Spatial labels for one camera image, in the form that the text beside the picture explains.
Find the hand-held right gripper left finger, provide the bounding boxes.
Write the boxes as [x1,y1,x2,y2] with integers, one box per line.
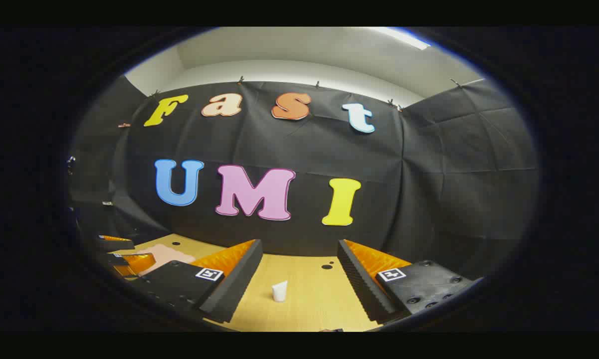
[130,238,263,325]

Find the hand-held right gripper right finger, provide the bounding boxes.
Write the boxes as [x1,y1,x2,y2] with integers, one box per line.
[336,238,479,324]

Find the black backdrop cloth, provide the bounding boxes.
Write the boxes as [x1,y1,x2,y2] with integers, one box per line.
[67,75,539,280]

